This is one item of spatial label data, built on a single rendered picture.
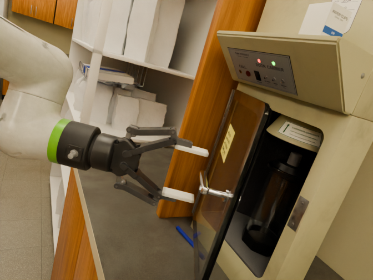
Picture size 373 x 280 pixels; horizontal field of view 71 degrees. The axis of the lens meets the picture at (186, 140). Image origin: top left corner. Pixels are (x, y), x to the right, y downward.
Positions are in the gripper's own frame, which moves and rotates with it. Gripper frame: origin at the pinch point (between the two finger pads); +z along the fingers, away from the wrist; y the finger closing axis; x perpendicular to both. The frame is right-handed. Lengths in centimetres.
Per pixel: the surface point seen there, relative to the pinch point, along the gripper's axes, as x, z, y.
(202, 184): -4.8, 2.1, 0.4
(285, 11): 14.8, 12.0, 38.6
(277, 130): 8.0, 17.5, 12.7
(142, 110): 115, -27, -12
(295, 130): 5.0, 20.2, 14.0
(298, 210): -4.8, 22.1, 0.0
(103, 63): 193, -80, 5
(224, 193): -5.7, 6.6, 0.1
